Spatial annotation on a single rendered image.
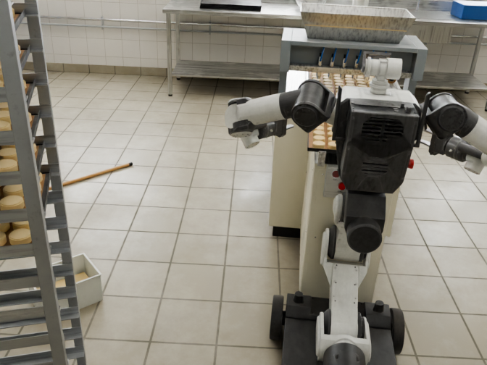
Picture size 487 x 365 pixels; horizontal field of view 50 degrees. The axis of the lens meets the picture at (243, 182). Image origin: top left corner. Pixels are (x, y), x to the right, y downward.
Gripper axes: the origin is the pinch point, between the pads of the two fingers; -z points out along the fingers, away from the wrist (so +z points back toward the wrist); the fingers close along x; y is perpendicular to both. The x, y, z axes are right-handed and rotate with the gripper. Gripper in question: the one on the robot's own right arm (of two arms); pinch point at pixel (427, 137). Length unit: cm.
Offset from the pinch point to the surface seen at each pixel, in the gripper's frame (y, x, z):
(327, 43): -10, 23, -70
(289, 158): 0, -40, -80
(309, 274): 38, -67, -21
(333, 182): 37.3, -17.4, -15.6
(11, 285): 167, 1, 3
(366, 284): 20, -69, -3
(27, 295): 156, -35, -38
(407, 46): -40, 24, -45
